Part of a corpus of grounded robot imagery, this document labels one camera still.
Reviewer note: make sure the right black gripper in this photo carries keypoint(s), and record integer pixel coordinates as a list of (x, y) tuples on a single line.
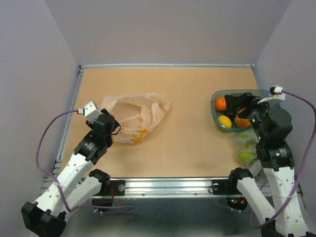
[(233, 101)]

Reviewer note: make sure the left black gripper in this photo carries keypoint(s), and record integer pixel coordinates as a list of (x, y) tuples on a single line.
[(91, 126)]

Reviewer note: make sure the orange mandarin fruit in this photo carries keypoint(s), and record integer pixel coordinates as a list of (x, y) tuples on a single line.
[(220, 104)]

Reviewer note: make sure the yellow fruit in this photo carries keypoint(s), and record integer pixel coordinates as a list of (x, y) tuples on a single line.
[(225, 121)]

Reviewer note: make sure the small toy pineapple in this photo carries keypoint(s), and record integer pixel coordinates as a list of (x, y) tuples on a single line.
[(242, 122)]

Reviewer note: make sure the orange printed plastic bag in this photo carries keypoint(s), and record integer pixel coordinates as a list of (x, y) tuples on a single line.
[(138, 114)]

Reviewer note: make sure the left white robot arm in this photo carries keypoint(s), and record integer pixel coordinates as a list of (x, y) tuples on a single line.
[(47, 216)]

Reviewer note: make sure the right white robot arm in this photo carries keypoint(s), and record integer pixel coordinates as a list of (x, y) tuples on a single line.
[(283, 217)]

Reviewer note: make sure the bag of green fruit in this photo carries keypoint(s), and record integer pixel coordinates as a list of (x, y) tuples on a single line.
[(244, 145)]

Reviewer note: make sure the teal plastic tray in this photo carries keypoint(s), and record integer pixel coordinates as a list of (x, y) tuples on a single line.
[(215, 114)]

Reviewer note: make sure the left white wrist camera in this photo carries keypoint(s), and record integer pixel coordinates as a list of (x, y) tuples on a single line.
[(90, 111)]

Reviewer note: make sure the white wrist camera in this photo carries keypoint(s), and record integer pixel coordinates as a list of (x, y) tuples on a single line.
[(276, 95), (90, 111)]

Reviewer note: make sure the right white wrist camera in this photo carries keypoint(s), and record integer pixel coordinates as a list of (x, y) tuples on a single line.
[(276, 95)]

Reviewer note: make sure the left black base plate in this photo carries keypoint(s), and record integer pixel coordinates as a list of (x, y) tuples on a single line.
[(112, 188)]

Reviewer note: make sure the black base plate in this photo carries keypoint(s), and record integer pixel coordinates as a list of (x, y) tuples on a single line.
[(222, 187), (112, 188)]

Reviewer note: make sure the aluminium left rail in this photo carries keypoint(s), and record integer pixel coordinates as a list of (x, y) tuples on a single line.
[(60, 154)]

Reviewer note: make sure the aluminium rail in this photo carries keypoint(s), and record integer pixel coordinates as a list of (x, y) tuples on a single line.
[(60, 154), (149, 65), (167, 188)]

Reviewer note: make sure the aluminium back rail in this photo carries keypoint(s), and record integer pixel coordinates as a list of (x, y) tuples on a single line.
[(149, 65)]

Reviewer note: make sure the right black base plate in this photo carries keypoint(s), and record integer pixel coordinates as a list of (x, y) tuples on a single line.
[(222, 187)]

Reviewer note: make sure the aluminium front rail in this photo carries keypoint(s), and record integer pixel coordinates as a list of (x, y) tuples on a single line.
[(167, 188)]

